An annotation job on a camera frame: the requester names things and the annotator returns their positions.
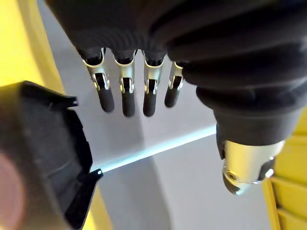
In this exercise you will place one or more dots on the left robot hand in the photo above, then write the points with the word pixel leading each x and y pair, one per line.
pixel 192 36

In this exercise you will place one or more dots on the black plastic housing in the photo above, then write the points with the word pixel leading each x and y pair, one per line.
pixel 48 143

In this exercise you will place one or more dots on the yellow metal shelf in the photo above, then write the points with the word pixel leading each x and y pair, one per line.
pixel 287 177

